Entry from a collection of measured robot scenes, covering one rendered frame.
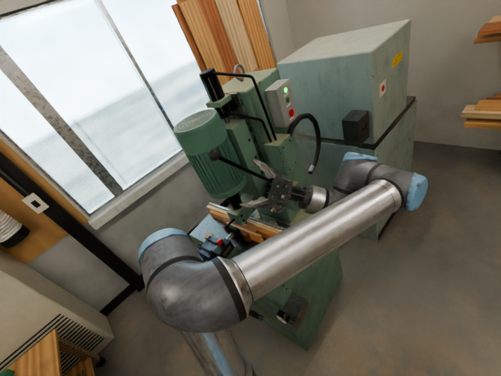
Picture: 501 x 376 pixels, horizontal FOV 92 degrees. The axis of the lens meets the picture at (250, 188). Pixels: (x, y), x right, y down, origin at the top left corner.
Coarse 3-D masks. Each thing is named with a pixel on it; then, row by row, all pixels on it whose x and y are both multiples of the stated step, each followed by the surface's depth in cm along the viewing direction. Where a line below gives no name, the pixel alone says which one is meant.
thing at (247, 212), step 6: (246, 198) 113; (252, 198) 112; (228, 210) 110; (234, 210) 109; (240, 210) 108; (246, 210) 110; (252, 210) 113; (234, 216) 108; (240, 216) 108; (246, 216) 111; (234, 222) 113; (240, 222) 109
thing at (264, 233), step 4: (212, 212) 135; (216, 212) 133; (212, 216) 137; (216, 216) 134; (220, 216) 130; (224, 216) 128; (228, 216) 127; (248, 224) 118; (256, 228) 114; (260, 228) 113; (260, 232) 112; (264, 232) 111; (268, 232) 110; (272, 232) 109; (264, 236) 113; (268, 236) 110
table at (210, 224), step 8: (208, 216) 139; (200, 224) 137; (208, 224) 134; (216, 224) 132; (192, 232) 133; (200, 232) 131; (208, 232) 129; (216, 232) 127; (224, 232) 125; (200, 240) 127; (232, 240) 119; (264, 240) 112; (240, 248) 113; (248, 248) 112
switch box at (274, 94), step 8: (280, 80) 96; (288, 80) 93; (272, 88) 91; (280, 88) 91; (288, 88) 94; (272, 96) 92; (280, 96) 91; (288, 96) 95; (272, 104) 95; (280, 104) 93; (272, 112) 97; (280, 112) 95; (288, 112) 97; (296, 112) 101; (280, 120) 97; (288, 120) 98
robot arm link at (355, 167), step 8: (352, 152) 70; (344, 160) 71; (352, 160) 69; (360, 160) 68; (368, 160) 68; (376, 160) 69; (344, 168) 71; (352, 168) 69; (360, 168) 67; (368, 168) 65; (336, 176) 75; (344, 176) 71; (352, 176) 69; (360, 176) 67; (336, 184) 73; (344, 184) 71; (352, 184) 70; (360, 184) 67; (344, 192) 71; (352, 192) 70
